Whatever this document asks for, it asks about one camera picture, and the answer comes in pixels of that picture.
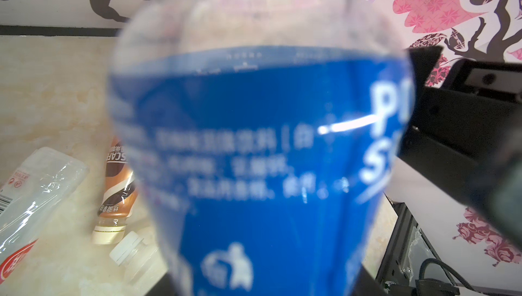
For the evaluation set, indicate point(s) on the clear bottle red cap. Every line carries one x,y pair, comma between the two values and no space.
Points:
30,196

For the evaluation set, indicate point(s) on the Pocari Sweat bottle white cap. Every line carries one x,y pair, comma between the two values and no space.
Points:
262,133

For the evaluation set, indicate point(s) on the clear bottle green label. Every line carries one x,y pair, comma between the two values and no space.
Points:
138,254

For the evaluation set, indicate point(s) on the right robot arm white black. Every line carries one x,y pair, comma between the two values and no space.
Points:
465,136

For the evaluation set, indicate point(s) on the brown coffee bottle upper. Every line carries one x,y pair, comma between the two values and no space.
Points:
118,198

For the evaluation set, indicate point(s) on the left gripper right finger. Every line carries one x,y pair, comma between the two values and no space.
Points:
366,285

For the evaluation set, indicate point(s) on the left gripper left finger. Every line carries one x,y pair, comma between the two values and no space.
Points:
164,287

